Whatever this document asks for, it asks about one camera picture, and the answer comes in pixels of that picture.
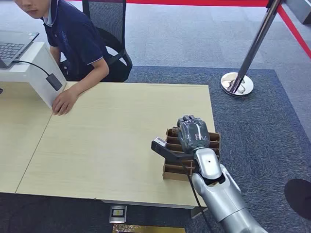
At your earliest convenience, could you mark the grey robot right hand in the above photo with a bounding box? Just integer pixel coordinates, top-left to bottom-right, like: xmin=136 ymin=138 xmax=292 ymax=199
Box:
xmin=177 ymin=115 xmax=211 ymax=154

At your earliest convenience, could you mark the person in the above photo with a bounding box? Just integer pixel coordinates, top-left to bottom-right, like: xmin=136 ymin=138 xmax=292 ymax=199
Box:
xmin=13 ymin=0 xmax=110 ymax=117

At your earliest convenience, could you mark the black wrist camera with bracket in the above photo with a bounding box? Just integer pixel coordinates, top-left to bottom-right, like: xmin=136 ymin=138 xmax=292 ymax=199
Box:
xmin=151 ymin=137 xmax=196 ymax=162

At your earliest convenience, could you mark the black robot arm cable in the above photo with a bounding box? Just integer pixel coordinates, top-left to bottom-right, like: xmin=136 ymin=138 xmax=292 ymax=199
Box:
xmin=181 ymin=160 xmax=214 ymax=233

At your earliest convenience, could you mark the chrome stanchion base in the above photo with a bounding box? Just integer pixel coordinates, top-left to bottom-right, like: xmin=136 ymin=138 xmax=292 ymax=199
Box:
xmin=220 ymin=72 xmax=254 ymax=97

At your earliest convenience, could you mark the grey box corner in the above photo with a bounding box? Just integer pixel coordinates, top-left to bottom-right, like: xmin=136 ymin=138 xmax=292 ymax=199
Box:
xmin=283 ymin=0 xmax=311 ymax=25

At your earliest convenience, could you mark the dark grey adapter box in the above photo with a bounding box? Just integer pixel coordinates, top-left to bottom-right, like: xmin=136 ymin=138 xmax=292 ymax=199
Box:
xmin=46 ymin=73 xmax=63 ymax=92

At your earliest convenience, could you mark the chrome stanchion post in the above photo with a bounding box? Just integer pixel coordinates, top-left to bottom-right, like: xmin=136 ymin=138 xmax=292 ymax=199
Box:
xmin=228 ymin=0 xmax=283 ymax=94

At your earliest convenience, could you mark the red barrier belt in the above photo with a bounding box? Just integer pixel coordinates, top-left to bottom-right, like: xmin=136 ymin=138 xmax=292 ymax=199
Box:
xmin=72 ymin=0 xmax=269 ymax=8
xmin=276 ymin=4 xmax=311 ymax=61

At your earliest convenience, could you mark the black laptop cable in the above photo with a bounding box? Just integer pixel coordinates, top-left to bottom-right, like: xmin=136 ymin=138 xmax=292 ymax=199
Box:
xmin=13 ymin=59 xmax=51 ymax=77

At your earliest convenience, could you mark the black round object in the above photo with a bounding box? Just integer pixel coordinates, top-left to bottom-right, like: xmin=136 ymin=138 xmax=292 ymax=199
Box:
xmin=285 ymin=179 xmax=311 ymax=221

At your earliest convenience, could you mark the grey laptop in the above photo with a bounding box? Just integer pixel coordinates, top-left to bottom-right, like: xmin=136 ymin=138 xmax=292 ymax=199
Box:
xmin=0 ymin=30 xmax=40 ymax=69

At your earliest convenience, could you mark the yellow floor plate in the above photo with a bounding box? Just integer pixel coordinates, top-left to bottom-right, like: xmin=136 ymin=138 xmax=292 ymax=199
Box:
xmin=112 ymin=224 xmax=186 ymax=233

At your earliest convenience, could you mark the silver floor socket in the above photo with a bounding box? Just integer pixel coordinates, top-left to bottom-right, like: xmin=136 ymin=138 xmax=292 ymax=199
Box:
xmin=109 ymin=205 xmax=128 ymax=224

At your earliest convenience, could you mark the person's right hand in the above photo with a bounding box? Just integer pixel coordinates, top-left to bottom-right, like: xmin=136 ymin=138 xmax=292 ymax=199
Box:
xmin=51 ymin=86 xmax=80 ymax=117

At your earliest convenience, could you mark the white laptop stand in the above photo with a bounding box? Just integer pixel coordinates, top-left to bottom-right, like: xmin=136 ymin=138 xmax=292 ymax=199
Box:
xmin=0 ymin=42 xmax=67 ymax=110

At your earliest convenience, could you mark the black mesh office chair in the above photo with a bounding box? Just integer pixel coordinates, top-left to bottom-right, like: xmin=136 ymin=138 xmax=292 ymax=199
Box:
xmin=82 ymin=0 xmax=133 ymax=83

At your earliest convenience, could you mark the brown cardboard card holder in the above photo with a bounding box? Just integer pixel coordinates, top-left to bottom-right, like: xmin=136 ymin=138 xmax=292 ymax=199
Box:
xmin=162 ymin=127 xmax=221 ymax=182

